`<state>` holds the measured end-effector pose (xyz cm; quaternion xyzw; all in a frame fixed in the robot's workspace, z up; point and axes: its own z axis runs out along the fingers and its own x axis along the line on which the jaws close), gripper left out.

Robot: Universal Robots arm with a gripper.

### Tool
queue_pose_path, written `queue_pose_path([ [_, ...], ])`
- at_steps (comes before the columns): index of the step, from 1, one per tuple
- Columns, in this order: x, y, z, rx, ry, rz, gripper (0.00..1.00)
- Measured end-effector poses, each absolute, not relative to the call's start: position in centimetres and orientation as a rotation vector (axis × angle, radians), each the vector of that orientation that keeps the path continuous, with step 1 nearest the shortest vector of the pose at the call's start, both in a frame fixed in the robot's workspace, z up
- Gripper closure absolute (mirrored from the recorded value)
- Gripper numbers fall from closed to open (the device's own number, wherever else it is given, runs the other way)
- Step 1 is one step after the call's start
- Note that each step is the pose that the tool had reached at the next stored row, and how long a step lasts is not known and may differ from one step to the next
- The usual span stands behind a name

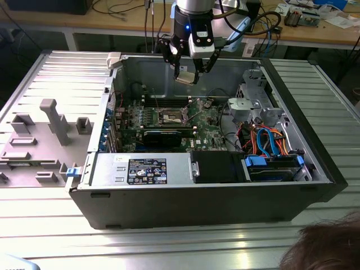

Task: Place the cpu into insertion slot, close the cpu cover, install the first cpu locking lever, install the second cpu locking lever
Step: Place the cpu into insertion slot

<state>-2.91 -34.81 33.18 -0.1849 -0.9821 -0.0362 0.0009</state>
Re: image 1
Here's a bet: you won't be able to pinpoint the green motherboard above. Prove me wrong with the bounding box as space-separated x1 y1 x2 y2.
112 97 226 154

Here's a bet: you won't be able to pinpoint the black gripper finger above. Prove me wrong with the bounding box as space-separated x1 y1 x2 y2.
156 37 183 81
192 49 222 85

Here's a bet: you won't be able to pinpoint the black drive bay block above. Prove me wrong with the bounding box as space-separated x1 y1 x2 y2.
190 151 245 184

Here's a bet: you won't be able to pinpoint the white papers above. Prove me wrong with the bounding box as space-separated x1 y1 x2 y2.
323 13 360 29

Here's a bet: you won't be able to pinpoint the black box on desk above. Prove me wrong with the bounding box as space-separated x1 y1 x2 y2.
5 0 93 15

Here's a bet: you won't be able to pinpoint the black graphics card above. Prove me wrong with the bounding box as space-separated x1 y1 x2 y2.
142 129 183 149

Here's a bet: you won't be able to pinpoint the silver power supply unit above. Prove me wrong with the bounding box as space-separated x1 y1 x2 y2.
89 153 195 186

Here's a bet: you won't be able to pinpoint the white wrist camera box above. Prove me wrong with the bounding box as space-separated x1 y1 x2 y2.
188 24 216 60

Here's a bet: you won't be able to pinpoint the black PC case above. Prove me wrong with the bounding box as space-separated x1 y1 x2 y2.
68 50 349 231

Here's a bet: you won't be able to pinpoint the silver CPU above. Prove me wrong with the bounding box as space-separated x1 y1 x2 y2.
174 70 196 85

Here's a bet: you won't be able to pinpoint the white rounded object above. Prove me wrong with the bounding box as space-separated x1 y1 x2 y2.
0 254 37 270

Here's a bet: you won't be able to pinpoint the grey parts rack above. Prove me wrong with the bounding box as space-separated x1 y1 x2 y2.
0 98 95 188

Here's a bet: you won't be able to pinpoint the green RAM stick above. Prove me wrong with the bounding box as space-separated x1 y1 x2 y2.
139 125 196 134

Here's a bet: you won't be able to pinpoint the thin black cable loop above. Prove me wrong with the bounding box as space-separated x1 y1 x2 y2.
219 103 243 154

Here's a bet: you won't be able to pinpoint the electronic device with coil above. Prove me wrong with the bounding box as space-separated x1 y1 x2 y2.
283 7 321 28

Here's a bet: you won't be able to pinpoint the blue box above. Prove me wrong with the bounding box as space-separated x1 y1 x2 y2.
313 0 348 9

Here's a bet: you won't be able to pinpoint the CPU socket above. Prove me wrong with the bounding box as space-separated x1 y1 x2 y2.
157 107 188 127

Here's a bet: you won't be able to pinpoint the wooden desk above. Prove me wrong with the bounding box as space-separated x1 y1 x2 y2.
0 0 360 51

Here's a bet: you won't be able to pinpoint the RAM slot with white clips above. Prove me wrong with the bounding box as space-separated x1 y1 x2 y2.
142 101 192 106
142 95 192 100

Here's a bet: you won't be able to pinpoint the black camera cable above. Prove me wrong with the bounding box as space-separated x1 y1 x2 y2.
213 10 282 48

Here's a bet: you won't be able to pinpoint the hard disk in blue carrier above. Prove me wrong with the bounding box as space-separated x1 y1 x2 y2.
241 154 306 183

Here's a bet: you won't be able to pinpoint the silver drive cage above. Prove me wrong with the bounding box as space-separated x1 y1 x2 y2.
227 69 290 127

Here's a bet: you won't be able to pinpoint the blue data cable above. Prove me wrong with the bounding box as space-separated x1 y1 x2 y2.
257 127 282 158

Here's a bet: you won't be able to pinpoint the brown-haired person's head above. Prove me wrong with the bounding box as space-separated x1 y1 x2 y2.
278 210 360 270

